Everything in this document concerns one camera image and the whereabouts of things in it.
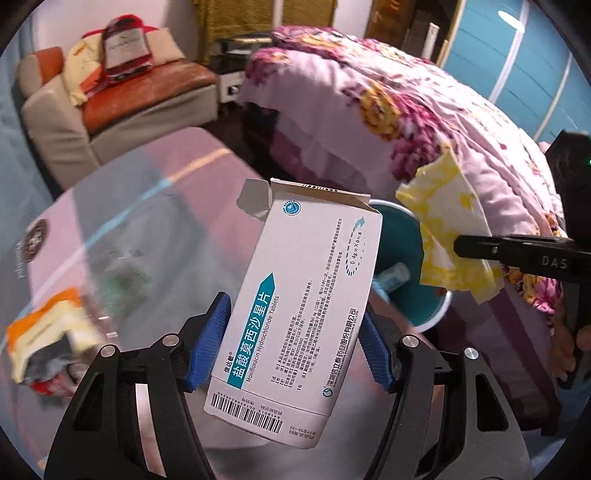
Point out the white cabinet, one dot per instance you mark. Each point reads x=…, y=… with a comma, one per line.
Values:
x=229, y=85

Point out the white tube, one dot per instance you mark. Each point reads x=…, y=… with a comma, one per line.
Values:
x=430, y=40

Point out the brown wooden door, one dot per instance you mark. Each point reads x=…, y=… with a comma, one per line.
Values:
x=401, y=18

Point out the beige brown armchair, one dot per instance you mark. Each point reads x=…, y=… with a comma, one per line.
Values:
x=60, y=124

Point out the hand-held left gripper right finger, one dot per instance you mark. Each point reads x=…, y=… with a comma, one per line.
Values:
x=376, y=355

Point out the olive yellow hanging blanket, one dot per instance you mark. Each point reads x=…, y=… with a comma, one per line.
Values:
x=231, y=23

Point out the pink floral blanket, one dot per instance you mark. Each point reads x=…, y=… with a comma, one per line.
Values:
x=369, y=115

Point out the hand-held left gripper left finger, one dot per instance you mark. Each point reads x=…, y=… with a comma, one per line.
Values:
x=210, y=337

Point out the white medicine box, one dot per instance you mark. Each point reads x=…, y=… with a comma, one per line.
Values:
x=300, y=300

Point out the beige cushion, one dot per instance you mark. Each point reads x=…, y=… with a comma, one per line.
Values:
x=164, y=46

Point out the teal trash bin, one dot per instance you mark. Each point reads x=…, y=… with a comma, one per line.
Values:
x=406, y=230

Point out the orange white snack wrapper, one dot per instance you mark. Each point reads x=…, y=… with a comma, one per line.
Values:
x=41, y=323

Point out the person's right hand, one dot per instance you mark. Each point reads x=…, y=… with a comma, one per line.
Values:
x=563, y=350

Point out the yellow cloth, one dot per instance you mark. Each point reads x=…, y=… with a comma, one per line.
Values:
x=81, y=69

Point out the black audio player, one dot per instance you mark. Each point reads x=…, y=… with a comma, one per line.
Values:
x=240, y=48

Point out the yellow white paper napkin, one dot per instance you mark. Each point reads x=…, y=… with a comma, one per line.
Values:
x=443, y=198

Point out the red soda can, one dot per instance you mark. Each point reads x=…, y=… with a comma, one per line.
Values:
x=51, y=386

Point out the red Hennessy bag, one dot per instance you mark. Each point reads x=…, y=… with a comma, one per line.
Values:
x=127, y=46

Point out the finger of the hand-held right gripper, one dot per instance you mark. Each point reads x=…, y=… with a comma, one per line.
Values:
x=531, y=261

